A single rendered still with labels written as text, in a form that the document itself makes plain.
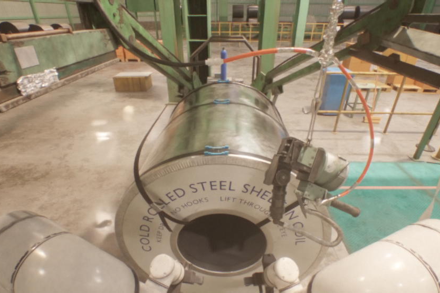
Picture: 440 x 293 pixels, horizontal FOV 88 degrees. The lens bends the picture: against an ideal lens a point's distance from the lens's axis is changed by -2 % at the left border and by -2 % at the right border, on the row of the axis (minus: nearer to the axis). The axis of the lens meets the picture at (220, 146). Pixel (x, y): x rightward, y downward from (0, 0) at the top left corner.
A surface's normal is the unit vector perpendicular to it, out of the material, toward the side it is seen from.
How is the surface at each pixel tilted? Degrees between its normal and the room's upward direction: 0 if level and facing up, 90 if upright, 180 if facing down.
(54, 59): 90
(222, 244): 1
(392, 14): 90
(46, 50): 90
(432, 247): 6
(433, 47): 50
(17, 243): 17
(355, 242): 0
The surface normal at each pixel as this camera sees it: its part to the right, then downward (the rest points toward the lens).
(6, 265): -0.31, -0.26
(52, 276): 0.16, -0.49
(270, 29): -0.04, 0.49
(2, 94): 1.00, 0.02
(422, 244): -0.04, -0.90
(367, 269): -0.49, -0.78
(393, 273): -0.20, -0.73
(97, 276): 0.72, -0.54
